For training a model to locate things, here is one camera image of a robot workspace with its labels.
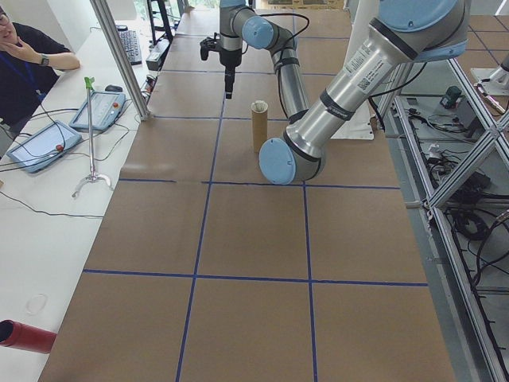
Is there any white square base plate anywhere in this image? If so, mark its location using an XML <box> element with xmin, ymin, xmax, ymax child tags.
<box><xmin>469</xmin><ymin>66</ymin><xmax>509</xmax><ymax>116</ymax></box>

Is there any aluminium profile post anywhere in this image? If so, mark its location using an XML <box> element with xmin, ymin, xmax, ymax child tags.
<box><xmin>89</xmin><ymin>0</ymin><xmax>156</xmax><ymax>122</ymax></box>

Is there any black desk cable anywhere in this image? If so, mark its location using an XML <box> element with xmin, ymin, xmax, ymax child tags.
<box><xmin>0</xmin><ymin>189</ymin><xmax>106</xmax><ymax>220</ymax></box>

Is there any black equipment rack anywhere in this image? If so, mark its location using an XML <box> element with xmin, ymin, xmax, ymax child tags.
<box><xmin>146</xmin><ymin>0</ymin><xmax>178</xmax><ymax>43</ymax></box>

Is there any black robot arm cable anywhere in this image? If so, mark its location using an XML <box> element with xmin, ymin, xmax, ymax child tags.
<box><xmin>238</xmin><ymin>12</ymin><xmax>311</xmax><ymax>120</ymax></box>

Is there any brown cardboard tube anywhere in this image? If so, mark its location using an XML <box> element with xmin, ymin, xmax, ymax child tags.
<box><xmin>250</xmin><ymin>99</ymin><xmax>270</xmax><ymax>155</ymax></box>

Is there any blue lanyard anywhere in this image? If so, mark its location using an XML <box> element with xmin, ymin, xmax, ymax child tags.
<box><xmin>0</xmin><ymin>53</ymin><xmax>45</xmax><ymax>103</ymax></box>

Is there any metal grabber tool green handle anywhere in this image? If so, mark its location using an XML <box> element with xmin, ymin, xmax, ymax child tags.
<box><xmin>71</xmin><ymin>76</ymin><xmax>115</xmax><ymax>200</ymax></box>

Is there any person's left forearm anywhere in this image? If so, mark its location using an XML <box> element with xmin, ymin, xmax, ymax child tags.
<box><xmin>46</xmin><ymin>50</ymin><xmax>81</xmax><ymax>72</ymax></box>

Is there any green device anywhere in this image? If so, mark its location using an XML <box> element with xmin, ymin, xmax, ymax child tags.
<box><xmin>442</xmin><ymin>85</ymin><xmax>464</xmax><ymax>110</ymax></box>

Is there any black keyboard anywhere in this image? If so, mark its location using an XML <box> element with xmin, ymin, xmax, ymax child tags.
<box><xmin>116</xmin><ymin>24</ymin><xmax>143</xmax><ymax>67</ymax></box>

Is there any person in black shirt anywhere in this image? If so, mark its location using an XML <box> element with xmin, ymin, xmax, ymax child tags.
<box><xmin>0</xmin><ymin>10</ymin><xmax>81</xmax><ymax>129</ymax></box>

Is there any white desk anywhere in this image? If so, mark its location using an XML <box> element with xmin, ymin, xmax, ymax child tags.
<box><xmin>0</xmin><ymin>25</ymin><xmax>160</xmax><ymax>382</ymax></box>

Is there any clear plastic lid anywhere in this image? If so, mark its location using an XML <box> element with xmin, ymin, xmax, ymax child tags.
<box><xmin>25</xmin><ymin>293</ymin><xmax>50</xmax><ymax>315</ymax></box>

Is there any white column stand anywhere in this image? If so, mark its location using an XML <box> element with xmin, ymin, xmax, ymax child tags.
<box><xmin>332</xmin><ymin>0</ymin><xmax>385</xmax><ymax>142</ymax></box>

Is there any metal bar frame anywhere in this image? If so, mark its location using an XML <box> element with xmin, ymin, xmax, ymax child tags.
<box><xmin>373</xmin><ymin>51</ymin><xmax>509</xmax><ymax>382</ymax></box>

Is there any grey box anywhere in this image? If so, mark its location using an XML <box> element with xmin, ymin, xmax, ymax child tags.
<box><xmin>456</xmin><ymin>96</ymin><xmax>486</xmax><ymax>130</ymax></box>

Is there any black power box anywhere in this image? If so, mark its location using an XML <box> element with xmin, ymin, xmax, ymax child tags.
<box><xmin>145</xmin><ymin>39</ymin><xmax>172</xmax><ymax>72</ymax></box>

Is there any blue grey teach pendant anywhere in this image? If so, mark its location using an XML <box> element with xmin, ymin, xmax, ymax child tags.
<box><xmin>68</xmin><ymin>90</ymin><xmax>128</xmax><ymax>134</ymax></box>
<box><xmin>6</xmin><ymin>119</ymin><xmax>84</xmax><ymax>175</ymax></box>

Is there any person's left hand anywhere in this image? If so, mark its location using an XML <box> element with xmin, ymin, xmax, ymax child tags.
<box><xmin>5</xmin><ymin>39</ymin><xmax>43</xmax><ymax>65</ymax></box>

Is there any red tube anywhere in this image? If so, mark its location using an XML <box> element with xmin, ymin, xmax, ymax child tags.
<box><xmin>0</xmin><ymin>318</ymin><xmax>59</xmax><ymax>355</ymax></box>

